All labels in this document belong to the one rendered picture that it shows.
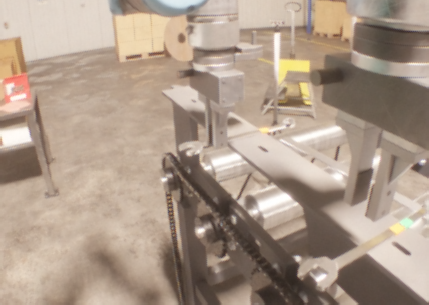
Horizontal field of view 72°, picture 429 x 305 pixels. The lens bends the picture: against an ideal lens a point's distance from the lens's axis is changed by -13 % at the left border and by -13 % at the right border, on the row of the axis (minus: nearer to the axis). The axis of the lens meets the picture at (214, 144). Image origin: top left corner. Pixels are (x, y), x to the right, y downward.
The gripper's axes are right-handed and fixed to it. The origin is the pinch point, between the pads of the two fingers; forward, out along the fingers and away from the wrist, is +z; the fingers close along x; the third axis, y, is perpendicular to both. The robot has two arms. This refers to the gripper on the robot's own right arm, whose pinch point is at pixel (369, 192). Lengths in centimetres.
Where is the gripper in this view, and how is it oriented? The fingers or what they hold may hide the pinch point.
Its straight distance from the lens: 36.9
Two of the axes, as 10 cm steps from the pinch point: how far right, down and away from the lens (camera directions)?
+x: 4.4, 3.8, -8.1
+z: 0.3, 9.0, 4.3
